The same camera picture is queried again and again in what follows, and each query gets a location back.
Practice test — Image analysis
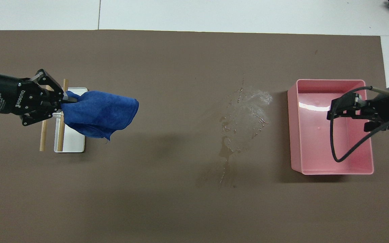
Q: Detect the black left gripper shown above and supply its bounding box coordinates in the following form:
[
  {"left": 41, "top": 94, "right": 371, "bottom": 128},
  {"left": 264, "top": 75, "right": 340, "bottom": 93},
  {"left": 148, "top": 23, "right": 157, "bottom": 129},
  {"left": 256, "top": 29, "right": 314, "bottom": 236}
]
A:
[{"left": 0, "top": 69, "right": 77, "bottom": 127}]

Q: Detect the blue towel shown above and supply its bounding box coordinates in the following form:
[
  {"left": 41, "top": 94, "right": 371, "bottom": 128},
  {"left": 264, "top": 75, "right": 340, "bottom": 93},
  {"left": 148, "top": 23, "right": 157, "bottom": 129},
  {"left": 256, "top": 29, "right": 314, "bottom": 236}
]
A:
[{"left": 60, "top": 90, "right": 139, "bottom": 141}]

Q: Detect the spilled water puddle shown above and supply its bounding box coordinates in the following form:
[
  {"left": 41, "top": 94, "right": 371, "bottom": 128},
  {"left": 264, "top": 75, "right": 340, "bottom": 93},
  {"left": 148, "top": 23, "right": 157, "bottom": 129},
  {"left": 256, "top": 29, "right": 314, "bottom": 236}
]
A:
[{"left": 200, "top": 76, "right": 273, "bottom": 188}]

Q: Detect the wooden rack rod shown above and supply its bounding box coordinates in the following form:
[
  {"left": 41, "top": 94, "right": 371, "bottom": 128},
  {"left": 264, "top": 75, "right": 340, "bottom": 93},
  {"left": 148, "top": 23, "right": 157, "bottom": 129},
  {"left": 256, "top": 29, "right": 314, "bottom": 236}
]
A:
[
  {"left": 40, "top": 84, "right": 52, "bottom": 152},
  {"left": 57, "top": 79, "right": 69, "bottom": 152}
]

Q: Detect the white rectangular tray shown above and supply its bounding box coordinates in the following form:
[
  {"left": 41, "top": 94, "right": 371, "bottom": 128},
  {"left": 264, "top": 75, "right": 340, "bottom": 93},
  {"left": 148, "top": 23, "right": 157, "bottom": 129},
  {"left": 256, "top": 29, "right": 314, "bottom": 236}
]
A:
[{"left": 54, "top": 87, "right": 88, "bottom": 153}]

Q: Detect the pink plastic bin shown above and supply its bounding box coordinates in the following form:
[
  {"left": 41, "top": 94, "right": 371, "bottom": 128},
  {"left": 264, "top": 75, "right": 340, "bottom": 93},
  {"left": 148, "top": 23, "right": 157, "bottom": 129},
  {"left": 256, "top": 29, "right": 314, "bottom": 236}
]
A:
[{"left": 287, "top": 79, "right": 374, "bottom": 175}]

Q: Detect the brown table mat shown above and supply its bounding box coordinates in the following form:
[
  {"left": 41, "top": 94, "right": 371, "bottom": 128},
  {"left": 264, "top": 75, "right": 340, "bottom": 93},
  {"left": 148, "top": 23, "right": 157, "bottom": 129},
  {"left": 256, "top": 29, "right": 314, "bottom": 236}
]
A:
[{"left": 0, "top": 30, "right": 389, "bottom": 243}]

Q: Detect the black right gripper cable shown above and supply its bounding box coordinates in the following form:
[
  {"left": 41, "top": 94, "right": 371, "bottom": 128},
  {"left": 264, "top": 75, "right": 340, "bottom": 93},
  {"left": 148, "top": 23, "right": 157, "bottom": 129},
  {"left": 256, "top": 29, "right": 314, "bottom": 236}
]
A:
[{"left": 330, "top": 86, "right": 389, "bottom": 163}]

